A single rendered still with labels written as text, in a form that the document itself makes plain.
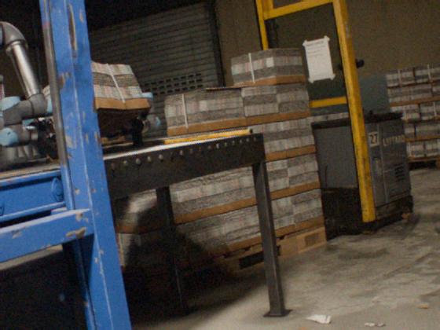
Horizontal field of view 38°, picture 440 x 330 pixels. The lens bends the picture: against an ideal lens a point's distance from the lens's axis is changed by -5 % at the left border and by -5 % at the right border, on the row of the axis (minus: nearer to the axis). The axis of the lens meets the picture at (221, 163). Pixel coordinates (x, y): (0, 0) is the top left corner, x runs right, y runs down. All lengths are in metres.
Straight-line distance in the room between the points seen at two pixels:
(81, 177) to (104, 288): 0.27
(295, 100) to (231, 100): 0.54
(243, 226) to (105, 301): 2.34
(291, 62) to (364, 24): 5.98
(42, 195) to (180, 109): 2.32
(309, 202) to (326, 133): 0.69
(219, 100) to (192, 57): 7.49
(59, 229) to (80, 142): 0.22
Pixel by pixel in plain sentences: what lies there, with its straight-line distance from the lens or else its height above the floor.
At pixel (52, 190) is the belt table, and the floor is 0.75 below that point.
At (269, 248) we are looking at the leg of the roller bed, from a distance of 2.87.
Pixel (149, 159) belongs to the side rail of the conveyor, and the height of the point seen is 0.78.
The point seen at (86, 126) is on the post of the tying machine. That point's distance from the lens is 1.56.
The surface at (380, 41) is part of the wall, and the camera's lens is 10.11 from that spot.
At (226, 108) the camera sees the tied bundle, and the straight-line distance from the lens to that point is 3.80.
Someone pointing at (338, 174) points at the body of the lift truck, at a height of 0.41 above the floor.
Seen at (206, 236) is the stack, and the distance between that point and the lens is 3.66.
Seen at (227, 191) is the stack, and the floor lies 0.49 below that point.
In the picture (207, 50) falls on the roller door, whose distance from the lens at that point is 11.12.
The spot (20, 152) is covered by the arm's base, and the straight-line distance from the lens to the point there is 2.96.
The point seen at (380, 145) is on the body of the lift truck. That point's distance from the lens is 4.72.
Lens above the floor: 0.84
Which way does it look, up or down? 3 degrees down
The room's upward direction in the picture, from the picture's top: 8 degrees counter-clockwise
